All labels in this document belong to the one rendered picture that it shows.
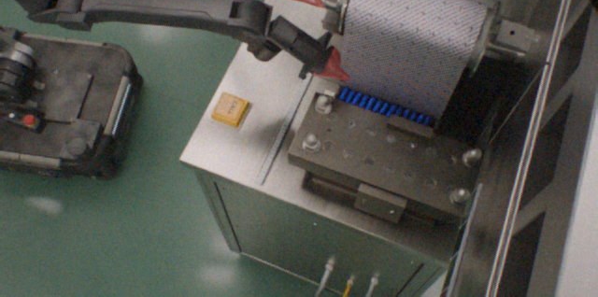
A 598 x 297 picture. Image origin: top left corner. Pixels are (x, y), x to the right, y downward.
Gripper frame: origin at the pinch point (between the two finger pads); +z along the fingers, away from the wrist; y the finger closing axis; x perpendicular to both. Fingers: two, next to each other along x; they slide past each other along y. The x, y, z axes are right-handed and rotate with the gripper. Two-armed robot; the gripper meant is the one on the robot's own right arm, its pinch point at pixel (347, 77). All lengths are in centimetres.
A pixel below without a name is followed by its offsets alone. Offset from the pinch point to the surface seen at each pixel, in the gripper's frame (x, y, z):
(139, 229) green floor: -125, 30, -4
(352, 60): 6.9, 0.2, -3.0
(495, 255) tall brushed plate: 47, 39, 9
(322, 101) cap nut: -0.8, 7.8, -2.5
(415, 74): 15.3, 0.3, 7.1
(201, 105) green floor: -126, -28, -6
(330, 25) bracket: 2.0, -7.0, -9.0
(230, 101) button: -24.9, 8.5, -15.4
